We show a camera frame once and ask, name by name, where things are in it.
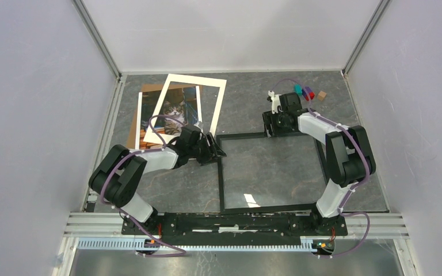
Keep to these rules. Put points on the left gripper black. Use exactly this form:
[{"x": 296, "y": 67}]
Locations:
[{"x": 211, "y": 152}]

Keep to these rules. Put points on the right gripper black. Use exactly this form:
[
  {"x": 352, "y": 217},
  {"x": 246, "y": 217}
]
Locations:
[{"x": 269, "y": 118}]

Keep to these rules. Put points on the black picture frame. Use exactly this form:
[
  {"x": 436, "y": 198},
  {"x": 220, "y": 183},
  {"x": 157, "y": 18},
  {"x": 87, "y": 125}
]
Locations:
[{"x": 221, "y": 179}]

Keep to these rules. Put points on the clear acrylic sheet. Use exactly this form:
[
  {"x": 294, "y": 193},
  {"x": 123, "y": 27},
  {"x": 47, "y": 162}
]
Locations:
[{"x": 270, "y": 171}]

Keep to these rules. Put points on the cat photo print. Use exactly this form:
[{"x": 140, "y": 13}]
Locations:
[{"x": 171, "y": 110}]

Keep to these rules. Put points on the white mat board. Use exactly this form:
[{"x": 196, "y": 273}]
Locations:
[{"x": 151, "y": 137}]

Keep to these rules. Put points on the brown backing board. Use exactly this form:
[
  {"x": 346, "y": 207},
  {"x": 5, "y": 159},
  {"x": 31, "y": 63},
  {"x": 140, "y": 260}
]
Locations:
[{"x": 131, "y": 133}]

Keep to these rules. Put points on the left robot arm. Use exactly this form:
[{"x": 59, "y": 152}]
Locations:
[{"x": 117, "y": 177}]

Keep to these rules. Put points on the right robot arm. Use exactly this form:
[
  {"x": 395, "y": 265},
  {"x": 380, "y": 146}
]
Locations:
[{"x": 349, "y": 157}]

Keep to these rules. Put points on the teal cube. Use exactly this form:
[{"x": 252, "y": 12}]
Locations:
[{"x": 298, "y": 90}]

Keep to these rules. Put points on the tan wooden cube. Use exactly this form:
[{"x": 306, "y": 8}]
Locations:
[{"x": 321, "y": 96}]

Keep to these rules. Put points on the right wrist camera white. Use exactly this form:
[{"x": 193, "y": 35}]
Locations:
[{"x": 274, "y": 99}]

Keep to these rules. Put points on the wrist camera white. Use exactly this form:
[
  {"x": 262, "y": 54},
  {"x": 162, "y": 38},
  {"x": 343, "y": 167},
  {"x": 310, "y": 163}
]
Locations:
[
  {"x": 199, "y": 124},
  {"x": 274, "y": 99}
]

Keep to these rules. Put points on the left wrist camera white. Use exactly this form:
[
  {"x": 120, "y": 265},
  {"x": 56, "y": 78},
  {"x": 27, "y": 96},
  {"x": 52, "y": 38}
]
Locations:
[{"x": 199, "y": 124}]

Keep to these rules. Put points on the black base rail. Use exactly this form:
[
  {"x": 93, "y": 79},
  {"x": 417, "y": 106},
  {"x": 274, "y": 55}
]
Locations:
[{"x": 250, "y": 229}]

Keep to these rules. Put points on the aluminium frame rails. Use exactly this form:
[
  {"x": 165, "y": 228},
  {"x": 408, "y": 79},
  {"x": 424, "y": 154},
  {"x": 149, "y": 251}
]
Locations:
[{"x": 101, "y": 231}]

